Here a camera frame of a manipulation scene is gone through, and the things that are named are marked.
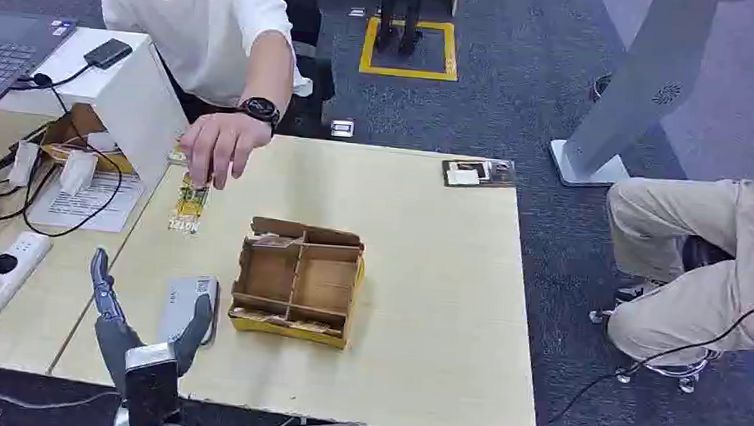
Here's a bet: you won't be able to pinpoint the grey floor cable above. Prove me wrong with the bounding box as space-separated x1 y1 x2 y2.
0 379 121 418

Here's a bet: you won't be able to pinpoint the printed paper sheet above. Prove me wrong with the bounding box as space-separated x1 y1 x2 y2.
26 166 148 236

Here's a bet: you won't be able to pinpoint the black wristwatch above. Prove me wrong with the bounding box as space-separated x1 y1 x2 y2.
236 95 284 132

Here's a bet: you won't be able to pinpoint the person's hand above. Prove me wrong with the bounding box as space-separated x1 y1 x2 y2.
174 109 277 195

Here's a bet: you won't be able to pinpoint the yellow printed card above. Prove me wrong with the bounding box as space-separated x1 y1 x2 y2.
167 170 214 236

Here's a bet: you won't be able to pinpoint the black robot legs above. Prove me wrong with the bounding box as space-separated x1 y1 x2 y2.
373 0 428 59

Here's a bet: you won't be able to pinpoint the grey laptop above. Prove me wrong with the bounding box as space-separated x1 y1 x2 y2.
0 10 79 110

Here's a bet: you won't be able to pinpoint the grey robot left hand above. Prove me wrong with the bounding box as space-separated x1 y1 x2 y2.
80 247 220 397

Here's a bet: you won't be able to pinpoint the white cabinet box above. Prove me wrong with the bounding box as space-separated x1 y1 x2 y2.
0 20 196 193

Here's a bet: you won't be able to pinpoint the wheeled stool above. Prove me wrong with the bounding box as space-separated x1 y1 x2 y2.
582 229 732 397

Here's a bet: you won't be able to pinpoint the black floor cable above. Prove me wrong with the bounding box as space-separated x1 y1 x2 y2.
547 276 754 426

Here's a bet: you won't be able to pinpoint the black looping cable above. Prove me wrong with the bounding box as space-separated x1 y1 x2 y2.
0 69 133 244

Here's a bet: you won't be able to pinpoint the grey standing pillar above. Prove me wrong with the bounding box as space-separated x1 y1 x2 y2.
545 0 727 198

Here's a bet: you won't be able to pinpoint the wooden compartment box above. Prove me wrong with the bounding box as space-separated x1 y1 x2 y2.
226 214 369 352

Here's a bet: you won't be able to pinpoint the black power adapter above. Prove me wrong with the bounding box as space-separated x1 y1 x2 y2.
81 36 135 74

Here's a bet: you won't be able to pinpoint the brown cardboard box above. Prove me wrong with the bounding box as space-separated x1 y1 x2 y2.
37 99 141 177

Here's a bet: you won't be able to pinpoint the white plug adapter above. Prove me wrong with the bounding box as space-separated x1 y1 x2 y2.
6 139 42 189
56 148 100 199

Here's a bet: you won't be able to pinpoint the seated person in beige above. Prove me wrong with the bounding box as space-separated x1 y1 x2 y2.
593 165 754 393

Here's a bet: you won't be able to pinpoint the grey card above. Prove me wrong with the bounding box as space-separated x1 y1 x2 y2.
156 273 222 349

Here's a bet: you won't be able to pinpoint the person in white shirt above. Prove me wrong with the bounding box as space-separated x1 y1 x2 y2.
87 0 321 116

